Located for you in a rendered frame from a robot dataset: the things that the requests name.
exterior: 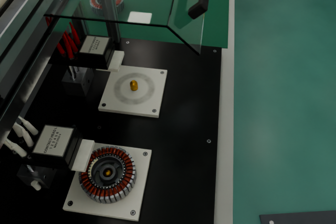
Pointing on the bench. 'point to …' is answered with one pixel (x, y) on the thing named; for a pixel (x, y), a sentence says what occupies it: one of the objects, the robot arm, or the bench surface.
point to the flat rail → (30, 76)
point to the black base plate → (134, 139)
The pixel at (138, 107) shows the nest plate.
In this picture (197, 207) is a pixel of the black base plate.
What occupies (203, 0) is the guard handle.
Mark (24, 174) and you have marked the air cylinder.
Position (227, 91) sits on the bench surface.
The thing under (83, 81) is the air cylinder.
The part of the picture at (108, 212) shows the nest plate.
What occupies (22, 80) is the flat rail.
